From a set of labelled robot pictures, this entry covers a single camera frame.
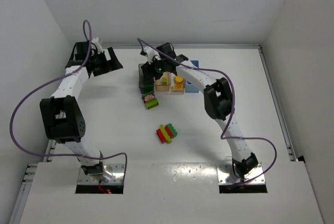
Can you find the yellow round lego piece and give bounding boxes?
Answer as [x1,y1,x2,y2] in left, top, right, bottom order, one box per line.
[174,76,183,84]

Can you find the blue container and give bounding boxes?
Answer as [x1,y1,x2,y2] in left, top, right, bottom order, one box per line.
[185,60,200,93]

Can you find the left aluminium frame rail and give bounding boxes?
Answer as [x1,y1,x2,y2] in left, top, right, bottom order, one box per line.
[40,47,89,156]

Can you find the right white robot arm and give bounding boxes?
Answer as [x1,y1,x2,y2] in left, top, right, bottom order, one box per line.
[138,39,258,181]

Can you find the clear transparent container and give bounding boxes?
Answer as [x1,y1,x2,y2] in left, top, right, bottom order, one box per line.
[171,74,185,94]

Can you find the metal base plate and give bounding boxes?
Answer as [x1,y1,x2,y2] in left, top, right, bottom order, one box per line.
[217,163,266,185]
[77,163,126,186]

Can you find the small lime green lego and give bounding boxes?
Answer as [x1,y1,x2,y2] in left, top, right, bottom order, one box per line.
[162,77,168,85]

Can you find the red white green lego stack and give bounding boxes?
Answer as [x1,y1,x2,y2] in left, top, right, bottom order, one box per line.
[141,91,159,110]

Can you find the orange transparent container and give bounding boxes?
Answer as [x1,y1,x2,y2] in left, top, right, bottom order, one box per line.
[154,72,171,92]

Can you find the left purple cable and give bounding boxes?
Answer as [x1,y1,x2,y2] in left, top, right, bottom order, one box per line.
[9,19,128,183]

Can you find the back aluminium frame rail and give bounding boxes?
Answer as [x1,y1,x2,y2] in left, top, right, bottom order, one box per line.
[102,43,261,50]

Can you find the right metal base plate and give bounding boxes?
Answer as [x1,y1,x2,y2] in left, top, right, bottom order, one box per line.
[217,163,266,185]

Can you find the grey transparent container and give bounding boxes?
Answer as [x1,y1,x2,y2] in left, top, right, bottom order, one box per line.
[138,64,154,93]

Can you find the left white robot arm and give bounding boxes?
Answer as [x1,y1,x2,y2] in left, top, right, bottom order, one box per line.
[40,37,123,183]

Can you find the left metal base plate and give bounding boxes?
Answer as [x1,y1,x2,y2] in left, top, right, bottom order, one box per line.
[77,163,126,186]

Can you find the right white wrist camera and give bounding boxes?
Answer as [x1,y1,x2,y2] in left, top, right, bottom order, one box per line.
[140,46,156,64]

